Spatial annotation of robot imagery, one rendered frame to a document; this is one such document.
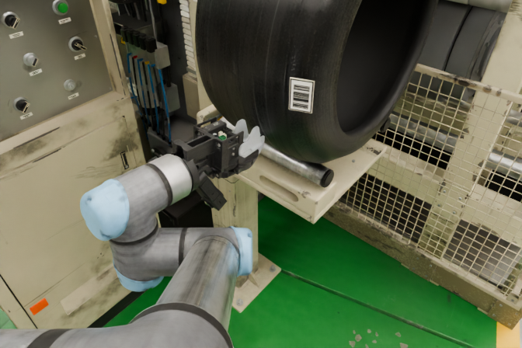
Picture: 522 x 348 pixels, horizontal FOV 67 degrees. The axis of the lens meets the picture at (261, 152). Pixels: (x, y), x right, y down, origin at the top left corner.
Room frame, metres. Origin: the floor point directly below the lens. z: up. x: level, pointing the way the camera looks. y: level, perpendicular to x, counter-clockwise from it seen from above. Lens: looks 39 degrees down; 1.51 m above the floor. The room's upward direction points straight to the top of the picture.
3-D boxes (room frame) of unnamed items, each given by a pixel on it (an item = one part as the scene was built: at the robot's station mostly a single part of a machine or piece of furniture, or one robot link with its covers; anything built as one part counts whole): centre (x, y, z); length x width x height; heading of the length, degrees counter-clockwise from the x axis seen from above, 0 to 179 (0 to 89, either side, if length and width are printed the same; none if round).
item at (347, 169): (0.88, -0.11, 0.80); 0.37 x 0.36 x 0.02; 139
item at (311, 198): (0.78, -0.02, 0.83); 0.36 x 0.09 x 0.06; 49
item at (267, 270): (1.04, 0.10, 0.02); 0.27 x 0.27 x 0.04; 49
